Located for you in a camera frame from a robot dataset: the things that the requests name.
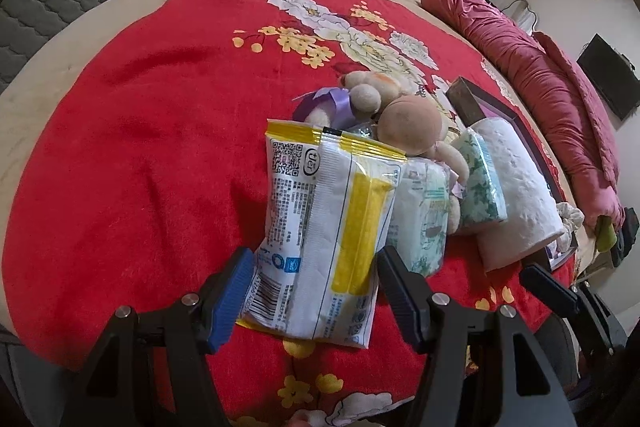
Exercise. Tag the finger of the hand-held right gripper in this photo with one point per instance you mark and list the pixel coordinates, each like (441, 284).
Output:
(547, 289)

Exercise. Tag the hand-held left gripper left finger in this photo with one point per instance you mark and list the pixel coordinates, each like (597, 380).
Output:
(231, 302)

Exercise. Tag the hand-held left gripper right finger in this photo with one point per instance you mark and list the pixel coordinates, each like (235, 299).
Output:
(395, 287)

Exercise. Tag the white green soft tissue pack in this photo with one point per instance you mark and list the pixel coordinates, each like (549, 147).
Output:
(422, 217)

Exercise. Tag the yellow white wet wipes packet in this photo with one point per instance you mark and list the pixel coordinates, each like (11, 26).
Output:
(320, 227)

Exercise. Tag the beige round plush ball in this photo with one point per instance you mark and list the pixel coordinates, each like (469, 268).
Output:
(412, 124)

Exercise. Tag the plush bear with purple ribbon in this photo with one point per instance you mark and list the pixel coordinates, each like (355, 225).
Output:
(365, 97)

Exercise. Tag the dark box with pink interior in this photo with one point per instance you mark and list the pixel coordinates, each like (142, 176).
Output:
(462, 99)

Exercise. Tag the white lace cloth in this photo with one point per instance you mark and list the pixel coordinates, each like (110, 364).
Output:
(570, 213)

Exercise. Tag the green cloth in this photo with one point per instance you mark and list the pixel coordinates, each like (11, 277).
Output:
(606, 234)

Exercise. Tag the dark clothes pile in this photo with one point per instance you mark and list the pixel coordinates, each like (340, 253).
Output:
(627, 232)

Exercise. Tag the white paper towel roll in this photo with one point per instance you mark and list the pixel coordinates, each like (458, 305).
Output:
(515, 187)

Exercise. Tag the green floral tissue pack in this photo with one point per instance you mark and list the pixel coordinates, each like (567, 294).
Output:
(480, 187)

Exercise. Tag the small beige plush bear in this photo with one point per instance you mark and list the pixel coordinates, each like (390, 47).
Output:
(452, 159)

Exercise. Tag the red floral blanket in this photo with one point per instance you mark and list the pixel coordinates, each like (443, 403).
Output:
(150, 132)

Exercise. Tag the pink quilt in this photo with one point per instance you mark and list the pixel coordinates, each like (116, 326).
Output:
(540, 82)

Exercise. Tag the beige bed sheet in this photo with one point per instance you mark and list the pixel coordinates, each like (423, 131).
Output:
(60, 52)

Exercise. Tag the black wall television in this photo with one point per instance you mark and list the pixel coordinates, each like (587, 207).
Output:
(607, 74)

